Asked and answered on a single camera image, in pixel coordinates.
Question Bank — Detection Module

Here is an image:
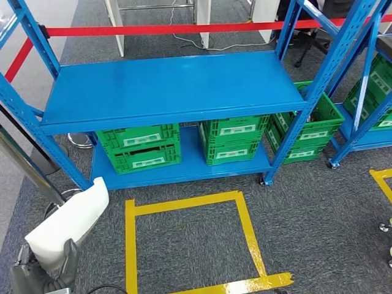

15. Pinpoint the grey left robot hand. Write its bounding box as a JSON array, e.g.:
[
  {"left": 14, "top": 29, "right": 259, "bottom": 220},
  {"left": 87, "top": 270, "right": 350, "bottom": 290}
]
[{"left": 9, "top": 238, "right": 80, "bottom": 294}]

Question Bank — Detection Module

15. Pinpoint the white plastic cover part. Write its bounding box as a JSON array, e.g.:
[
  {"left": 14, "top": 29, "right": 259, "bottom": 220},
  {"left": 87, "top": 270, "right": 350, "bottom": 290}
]
[{"left": 24, "top": 176, "right": 110, "bottom": 272}]

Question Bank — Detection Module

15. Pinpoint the blue metal shelf rack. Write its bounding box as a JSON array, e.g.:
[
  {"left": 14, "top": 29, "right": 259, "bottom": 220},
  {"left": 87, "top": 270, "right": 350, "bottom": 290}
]
[
  {"left": 329, "top": 0, "right": 392, "bottom": 170},
  {"left": 0, "top": 0, "right": 381, "bottom": 192}
]

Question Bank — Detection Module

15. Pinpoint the green plastic crate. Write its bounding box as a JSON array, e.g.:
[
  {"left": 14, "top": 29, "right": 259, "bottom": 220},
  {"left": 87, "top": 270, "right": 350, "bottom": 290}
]
[
  {"left": 95, "top": 123, "right": 182, "bottom": 176},
  {"left": 197, "top": 115, "right": 271, "bottom": 167},
  {"left": 264, "top": 81, "right": 345, "bottom": 165},
  {"left": 342, "top": 53, "right": 392, "bottom": 132}
]

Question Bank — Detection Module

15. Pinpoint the red barrier belt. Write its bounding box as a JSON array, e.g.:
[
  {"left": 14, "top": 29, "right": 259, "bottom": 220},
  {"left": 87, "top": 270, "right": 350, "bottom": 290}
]
[
  {"left": 46, "top": 15, "right": 392, "bottom": 38},
  {"left": 5, "top": 37, "right": 34, "bottom": 84}
]

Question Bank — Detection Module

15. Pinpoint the black office chair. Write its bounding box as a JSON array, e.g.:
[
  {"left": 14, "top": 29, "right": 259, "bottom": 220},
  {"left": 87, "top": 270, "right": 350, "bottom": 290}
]
[{"left": 292, "top": 30, "right": 333, "bottom": 69}]

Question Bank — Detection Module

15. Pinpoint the chrome stool base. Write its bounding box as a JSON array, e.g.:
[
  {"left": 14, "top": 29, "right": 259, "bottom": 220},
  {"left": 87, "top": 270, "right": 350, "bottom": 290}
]
[{"left": 379, "top": 218, "right": 392, "bottom": 269}]

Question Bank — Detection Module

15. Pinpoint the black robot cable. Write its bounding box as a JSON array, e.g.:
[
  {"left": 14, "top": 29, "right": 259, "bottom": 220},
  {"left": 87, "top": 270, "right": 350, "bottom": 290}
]
[{"left": 86, "top": 284, "right": 128, "bottom": 294}]

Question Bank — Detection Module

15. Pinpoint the white desk frame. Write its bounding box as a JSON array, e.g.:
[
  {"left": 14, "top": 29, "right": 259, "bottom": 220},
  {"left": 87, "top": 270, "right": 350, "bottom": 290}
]
[
  {"left": 252, "top": 0, "right": 281, "bottom": 44},
  {"left": 105, "top": 0, "right": 211, "bottom": 58}
]

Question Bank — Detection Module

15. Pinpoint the white floor cable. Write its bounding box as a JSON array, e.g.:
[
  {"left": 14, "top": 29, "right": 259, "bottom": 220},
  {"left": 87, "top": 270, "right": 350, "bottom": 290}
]
[{"left": 169, "top": 0, "right": 278, "bottom": 53}]

